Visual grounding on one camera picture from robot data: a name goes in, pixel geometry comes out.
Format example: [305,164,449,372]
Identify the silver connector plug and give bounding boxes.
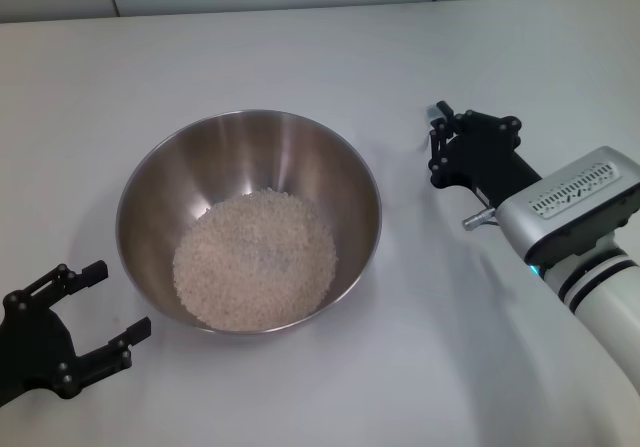
[461,208,497,232]

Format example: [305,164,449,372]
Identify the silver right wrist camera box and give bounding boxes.
[496,145,640,268]

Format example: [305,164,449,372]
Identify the stainless steel mixing bowl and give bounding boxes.
[115,109,384,337]

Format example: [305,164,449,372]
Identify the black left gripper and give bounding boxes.
[0,259,153,404]

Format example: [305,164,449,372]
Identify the white rice grains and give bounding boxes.
[172,189,337,332]

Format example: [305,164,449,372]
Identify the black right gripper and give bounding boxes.
[425,99,545,212]

